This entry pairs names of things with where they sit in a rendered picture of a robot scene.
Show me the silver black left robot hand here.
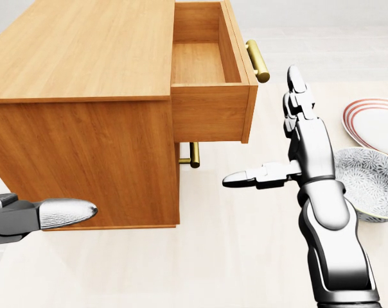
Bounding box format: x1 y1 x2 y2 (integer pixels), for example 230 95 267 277
0 192 99 246

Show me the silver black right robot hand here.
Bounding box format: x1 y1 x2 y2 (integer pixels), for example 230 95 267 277
222 65 337 191

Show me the wooden cabinet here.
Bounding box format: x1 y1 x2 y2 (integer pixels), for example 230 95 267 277
0 0 181 231

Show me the open wooden drawer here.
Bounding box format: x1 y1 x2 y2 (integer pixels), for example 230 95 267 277
170 0 260 144

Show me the grey patterned bowl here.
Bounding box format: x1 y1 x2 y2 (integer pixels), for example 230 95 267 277
333 146 388 223

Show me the white plate with red rings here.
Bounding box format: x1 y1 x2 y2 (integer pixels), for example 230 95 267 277
342 98 388 160

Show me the long brass drawer handle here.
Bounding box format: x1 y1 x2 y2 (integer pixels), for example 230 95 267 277
245 39 271 84

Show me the short brass drawer handle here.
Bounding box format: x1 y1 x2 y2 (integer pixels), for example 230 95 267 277
178 141 202 169

